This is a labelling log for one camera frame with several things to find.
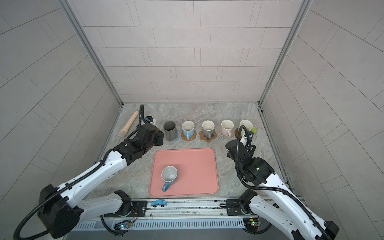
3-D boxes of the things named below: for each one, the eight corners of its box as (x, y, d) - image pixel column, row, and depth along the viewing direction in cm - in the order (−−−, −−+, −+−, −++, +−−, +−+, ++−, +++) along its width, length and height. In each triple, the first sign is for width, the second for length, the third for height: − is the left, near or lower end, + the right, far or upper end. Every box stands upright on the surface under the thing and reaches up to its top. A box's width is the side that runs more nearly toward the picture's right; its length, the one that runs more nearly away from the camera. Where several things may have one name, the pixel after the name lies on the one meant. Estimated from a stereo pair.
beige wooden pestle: (119, 136, 98) (117, 134, 96) (134, 113, 112) (133, 110, 109) (124, 137, 98) (122, 135, 95) (138, 113, 111) (137, 110, 109)
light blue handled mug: (182, 144, 96) (180, 135, 88) (183, 129, 103) (182, 120, 95) (194, 144, 96) (194, 135, 88) (194, 129, 103) (194, 120, 95)
